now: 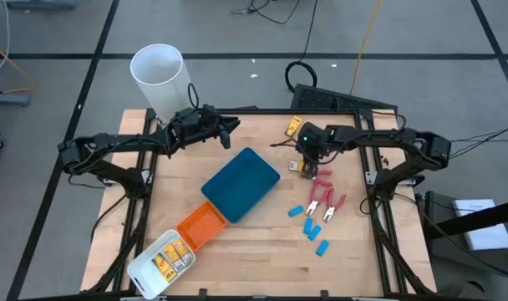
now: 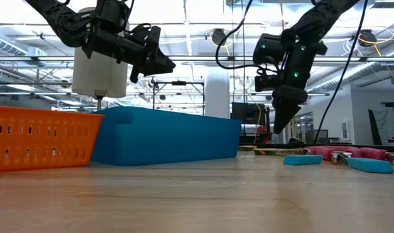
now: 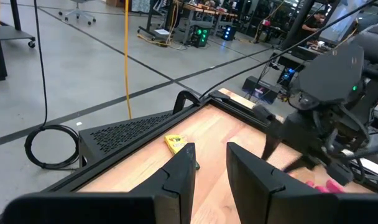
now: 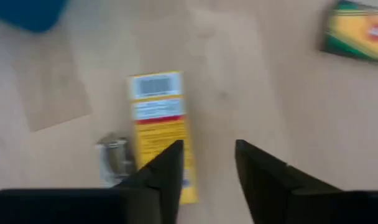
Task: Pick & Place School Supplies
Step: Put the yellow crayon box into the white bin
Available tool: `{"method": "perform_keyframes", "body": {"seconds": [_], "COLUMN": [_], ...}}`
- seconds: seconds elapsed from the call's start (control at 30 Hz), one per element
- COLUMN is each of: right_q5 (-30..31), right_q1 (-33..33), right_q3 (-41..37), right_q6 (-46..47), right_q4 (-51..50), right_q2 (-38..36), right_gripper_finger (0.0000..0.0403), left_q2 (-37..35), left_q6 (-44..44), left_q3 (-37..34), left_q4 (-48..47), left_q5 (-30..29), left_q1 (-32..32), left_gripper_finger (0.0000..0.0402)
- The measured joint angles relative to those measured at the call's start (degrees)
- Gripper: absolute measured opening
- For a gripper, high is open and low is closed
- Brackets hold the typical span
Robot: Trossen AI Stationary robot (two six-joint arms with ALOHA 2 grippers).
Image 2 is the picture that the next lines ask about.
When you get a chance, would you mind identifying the black leaning board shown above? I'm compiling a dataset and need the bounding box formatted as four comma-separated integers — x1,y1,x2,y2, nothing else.
367,108,384,146

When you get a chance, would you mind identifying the white building column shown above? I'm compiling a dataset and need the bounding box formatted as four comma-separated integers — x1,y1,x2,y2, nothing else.
205,67,231,119

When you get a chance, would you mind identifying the orange slotted plastic basket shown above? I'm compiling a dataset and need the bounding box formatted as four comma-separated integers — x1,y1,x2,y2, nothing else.
0,105,105,173

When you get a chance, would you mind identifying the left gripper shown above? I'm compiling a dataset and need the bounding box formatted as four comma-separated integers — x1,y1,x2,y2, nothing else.
125,25,177,83

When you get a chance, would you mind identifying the black monitor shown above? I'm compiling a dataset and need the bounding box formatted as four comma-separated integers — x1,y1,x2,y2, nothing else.
231,102,266,126

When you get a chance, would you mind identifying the black ceiling cable reel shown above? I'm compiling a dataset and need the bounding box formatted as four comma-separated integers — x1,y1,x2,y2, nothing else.
211,28,227,47
358,29,378,48

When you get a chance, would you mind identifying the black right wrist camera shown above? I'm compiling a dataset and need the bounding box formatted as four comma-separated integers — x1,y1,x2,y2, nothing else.
254,74,277,93

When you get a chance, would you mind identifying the teal plastic bin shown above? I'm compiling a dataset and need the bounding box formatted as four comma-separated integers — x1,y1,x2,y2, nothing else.
91,106,242,167

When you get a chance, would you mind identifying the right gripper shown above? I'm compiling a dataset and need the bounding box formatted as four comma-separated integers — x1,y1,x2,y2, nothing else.
272,41,327,135

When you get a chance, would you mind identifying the white shade table lamp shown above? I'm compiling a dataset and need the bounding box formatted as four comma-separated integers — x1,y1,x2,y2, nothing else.
71,6,130,111

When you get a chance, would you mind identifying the black background rig frame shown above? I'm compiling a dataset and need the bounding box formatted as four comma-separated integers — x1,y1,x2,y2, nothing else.
152,80,205,117

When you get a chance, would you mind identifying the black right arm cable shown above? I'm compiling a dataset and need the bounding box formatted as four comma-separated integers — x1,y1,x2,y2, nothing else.
215,0,369,146

